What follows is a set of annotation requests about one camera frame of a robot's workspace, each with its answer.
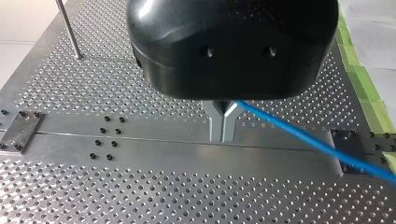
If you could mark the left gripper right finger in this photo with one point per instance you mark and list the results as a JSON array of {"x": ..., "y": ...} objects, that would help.
[{"x": 229, "y": 126}]

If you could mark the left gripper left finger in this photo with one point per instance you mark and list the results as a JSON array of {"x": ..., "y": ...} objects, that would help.
[{"x": 215, "y": 124}]

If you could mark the metal post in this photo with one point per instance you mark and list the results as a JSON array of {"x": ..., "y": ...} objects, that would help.
[{"x": 70, "y": 31}]

